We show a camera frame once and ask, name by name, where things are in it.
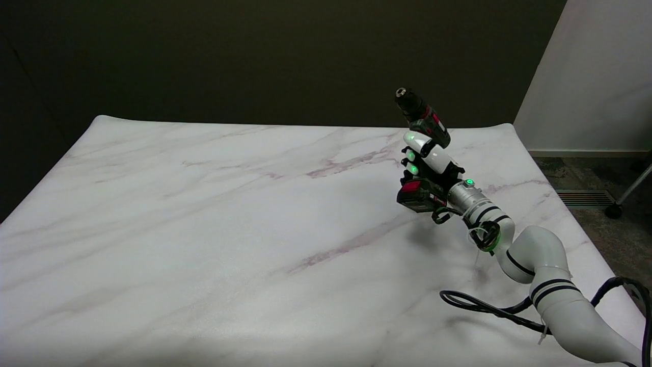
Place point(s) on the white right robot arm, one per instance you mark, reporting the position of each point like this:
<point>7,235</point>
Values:
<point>540,255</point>

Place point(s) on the metal floor vent grille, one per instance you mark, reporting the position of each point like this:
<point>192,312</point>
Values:
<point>586,198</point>

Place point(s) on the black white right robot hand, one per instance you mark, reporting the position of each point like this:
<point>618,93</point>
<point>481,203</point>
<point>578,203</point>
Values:
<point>435,160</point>

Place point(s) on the dark green red power screwdriver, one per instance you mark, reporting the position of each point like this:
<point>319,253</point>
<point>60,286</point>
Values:
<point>424,120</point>

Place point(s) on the white marble pattern table sheet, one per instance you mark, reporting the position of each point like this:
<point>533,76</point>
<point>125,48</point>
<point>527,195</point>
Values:
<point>204,229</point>

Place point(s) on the grey chair leg with caster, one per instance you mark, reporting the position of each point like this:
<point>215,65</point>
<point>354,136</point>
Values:
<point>629,191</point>

